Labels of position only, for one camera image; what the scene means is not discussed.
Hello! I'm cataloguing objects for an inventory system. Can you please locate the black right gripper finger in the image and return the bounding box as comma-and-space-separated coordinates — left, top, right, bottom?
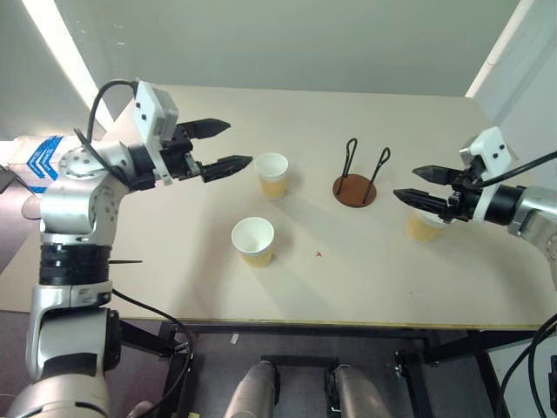
411, 165, 461, 185
392, 187, 451, 215

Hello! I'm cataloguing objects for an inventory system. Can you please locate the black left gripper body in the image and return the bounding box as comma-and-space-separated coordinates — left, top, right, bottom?
159, 123, 205, 182

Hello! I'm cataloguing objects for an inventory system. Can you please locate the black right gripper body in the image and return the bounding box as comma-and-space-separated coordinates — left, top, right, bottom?
440, 154, 487, 226

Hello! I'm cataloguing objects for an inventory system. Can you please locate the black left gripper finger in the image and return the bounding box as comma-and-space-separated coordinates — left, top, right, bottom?
185, 118, 232, 141
200, 154, 254, 184

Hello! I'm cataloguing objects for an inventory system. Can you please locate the yellow white paper cup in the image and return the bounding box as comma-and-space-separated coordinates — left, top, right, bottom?
231, 216, 276, 268
253, 152, 290, 201
405, 210, 449, 243

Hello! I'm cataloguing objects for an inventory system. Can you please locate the white blue printed cardboard box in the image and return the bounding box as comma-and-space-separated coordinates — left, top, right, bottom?
6, 134, 83, 196

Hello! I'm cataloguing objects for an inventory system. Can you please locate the grey rounded robot leg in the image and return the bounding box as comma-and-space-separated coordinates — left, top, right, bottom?
227, 362, 280, 418
332, 365, 393, 418

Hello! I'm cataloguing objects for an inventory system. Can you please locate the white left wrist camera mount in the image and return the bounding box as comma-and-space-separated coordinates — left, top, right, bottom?
132, 80, 180, 187

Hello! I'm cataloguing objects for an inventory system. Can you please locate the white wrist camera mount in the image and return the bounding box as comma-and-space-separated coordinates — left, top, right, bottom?
132, 80, 180, 187
460, 126, 511, 224

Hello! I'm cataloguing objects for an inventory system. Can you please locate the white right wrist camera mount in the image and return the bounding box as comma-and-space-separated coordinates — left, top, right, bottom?
460, 126, 511, 224

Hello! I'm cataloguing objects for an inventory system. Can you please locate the brown cup holder stand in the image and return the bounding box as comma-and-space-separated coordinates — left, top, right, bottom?
332, 138, 392, 210

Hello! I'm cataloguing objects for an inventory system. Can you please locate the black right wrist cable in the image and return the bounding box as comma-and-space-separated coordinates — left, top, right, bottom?
480, 150, 557, 186

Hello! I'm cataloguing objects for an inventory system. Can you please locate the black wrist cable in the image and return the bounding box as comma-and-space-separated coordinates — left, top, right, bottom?
73, 79, 140, 188
480, 150, 557, 186

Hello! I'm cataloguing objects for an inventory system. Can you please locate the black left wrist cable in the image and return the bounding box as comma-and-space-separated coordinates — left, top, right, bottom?
73, 79, 140, 188

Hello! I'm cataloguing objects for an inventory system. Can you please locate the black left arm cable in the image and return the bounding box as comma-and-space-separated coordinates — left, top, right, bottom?
111, 289, 196, 418

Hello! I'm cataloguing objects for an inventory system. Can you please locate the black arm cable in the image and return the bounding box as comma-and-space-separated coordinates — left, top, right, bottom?
499, 313, 557, 418
111, 289, 196, 418

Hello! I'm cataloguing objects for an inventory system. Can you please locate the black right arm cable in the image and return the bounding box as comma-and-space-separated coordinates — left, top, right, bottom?
499, 313, 557, 418

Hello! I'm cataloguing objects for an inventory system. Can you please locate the black metal table frame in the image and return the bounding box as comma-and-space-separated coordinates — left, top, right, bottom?
117, 319, 540, 418

